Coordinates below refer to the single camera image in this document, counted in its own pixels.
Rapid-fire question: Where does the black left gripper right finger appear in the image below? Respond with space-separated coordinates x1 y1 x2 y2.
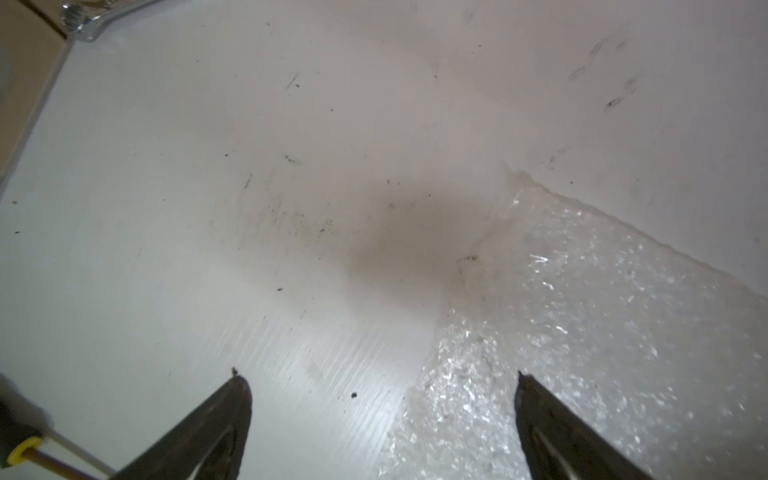
514 372 651 480

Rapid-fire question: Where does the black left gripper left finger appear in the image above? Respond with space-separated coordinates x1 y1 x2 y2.
114 375 252 479

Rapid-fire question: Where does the clear bubble wrap sheet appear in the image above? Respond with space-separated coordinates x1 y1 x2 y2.
377 173 767 479

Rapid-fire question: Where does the silver wrench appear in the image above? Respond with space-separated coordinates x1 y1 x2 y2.
61 0 158 42

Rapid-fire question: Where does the black handled screwdriver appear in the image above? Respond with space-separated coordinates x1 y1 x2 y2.
1 375 116 479

